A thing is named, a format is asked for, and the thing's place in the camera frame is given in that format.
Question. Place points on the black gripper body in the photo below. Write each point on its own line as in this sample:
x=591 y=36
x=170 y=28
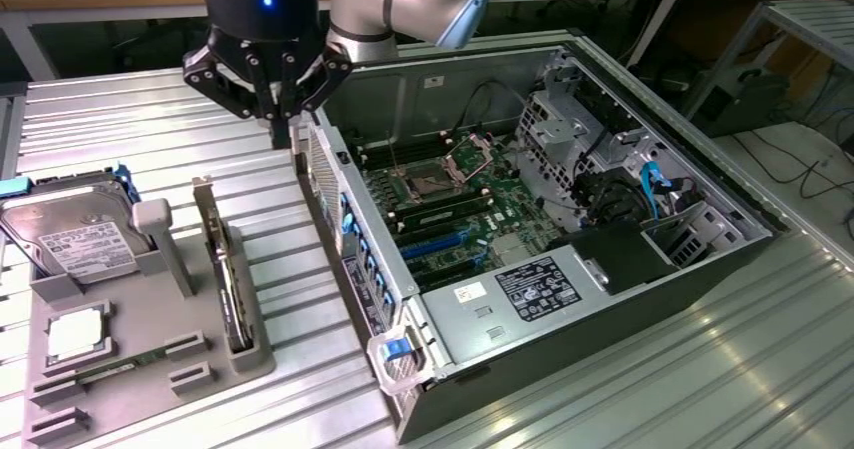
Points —
x=260 y=14

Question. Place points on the graphics card with metal bracket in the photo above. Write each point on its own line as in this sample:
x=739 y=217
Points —
x=226 y=279

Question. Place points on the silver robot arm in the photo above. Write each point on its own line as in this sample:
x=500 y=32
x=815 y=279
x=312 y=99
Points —
x=367 y=9

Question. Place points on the CPU socket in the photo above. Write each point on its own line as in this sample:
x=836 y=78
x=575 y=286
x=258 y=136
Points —
x=427 y=184

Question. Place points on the metal socket cover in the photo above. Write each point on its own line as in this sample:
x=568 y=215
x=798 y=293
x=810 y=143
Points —
x=469 y=154

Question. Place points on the installed green RAM stick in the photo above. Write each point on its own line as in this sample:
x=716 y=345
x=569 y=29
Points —
x=440 y=214

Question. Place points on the blue expansion slot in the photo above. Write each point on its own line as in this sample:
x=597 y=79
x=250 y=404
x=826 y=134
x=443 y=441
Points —
x=433 y=245

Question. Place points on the green motherboard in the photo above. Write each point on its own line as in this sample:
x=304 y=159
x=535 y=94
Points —
x=493 y=219

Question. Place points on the perforated metal disk bay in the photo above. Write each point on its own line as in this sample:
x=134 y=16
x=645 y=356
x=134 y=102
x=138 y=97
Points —
x=553 y=169

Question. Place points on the grey parts rack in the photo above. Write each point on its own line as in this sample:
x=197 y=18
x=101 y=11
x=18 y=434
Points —
x=133 y=329

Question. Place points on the silver power supply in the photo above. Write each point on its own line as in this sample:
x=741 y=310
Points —
x=467 y=319

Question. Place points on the silver CPU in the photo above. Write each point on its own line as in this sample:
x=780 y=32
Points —
x=76 y=334

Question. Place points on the black plastic shroud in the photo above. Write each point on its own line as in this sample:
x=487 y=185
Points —
x=613 y=259

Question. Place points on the black box device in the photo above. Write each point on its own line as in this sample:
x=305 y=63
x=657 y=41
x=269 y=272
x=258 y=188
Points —
x=747 y=104

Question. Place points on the silver disk bay tray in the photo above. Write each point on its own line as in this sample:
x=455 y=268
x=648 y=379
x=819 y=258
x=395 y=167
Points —
x=693 y=239

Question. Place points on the open black PC case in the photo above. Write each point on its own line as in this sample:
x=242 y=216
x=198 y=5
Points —
x=600 y=349

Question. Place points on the grey metal slat table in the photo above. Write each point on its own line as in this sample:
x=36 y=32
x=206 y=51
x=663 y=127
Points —
x=814 y=19

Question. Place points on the hard disk with blue bracket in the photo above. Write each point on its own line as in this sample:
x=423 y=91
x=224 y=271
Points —
x=73 y=229

